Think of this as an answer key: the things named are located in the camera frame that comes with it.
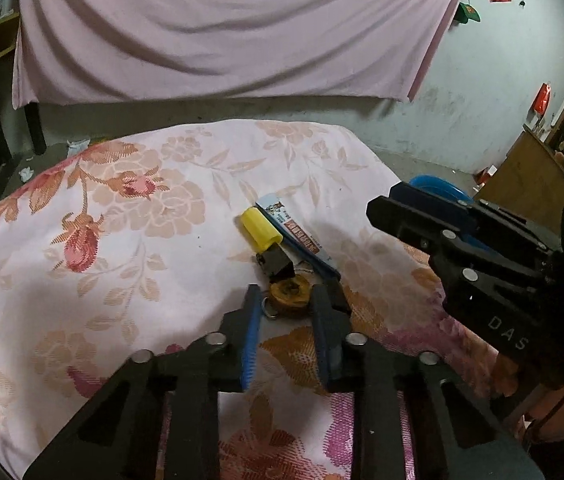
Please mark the wooden cabinet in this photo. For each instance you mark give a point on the wooden cabinet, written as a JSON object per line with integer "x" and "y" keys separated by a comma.
{"x": 527, "y": 175}

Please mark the red white small box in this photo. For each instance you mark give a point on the red white small box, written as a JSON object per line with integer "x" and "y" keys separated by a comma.
{"x": 487, "y": 176}

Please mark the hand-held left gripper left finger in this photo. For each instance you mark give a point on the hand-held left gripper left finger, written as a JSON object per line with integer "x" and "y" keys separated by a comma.
{"x": 251, "y": 350}

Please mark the floral pink blanket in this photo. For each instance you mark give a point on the floral pink blanket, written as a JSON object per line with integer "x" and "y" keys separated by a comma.
{"x": 136, "y": 270}

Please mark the yellow plastic cylinder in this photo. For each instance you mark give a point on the yellow plastic cylinder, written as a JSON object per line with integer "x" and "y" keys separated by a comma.
{"x": 261, "y": 227}

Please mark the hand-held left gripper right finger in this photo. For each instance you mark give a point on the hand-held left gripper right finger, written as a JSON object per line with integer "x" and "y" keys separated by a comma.
{"x": 321, "y": 355}

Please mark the blue plastic basin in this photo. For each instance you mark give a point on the blue plastic basin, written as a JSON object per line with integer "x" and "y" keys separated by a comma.
{"x": 437, "y": 181}

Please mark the red hanging packet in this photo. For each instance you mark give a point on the red hanging packet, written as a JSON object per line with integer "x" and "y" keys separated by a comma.
{"x": 542, "y": 100}

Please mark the white crumpled paper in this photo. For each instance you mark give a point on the white crumpled paper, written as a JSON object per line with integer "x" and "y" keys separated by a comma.
{"x": 26, "y": 174}
{"x": 77, "y": 146}

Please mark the green cap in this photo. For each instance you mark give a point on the green cap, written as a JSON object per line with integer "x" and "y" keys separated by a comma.
{"x": 468, "y": 14}

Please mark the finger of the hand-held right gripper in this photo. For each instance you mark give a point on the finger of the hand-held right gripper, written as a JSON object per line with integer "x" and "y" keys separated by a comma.
{"x": 412, "y": 220}
{"x": 427, "y": 202}

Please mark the pink hanging sheet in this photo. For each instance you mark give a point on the pink hanging sheet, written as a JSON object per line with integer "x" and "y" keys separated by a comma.
{"x": 211, "y": 25}

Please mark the small black box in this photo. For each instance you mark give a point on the small black box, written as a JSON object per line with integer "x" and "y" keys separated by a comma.
{"x": 274, "y": 262}

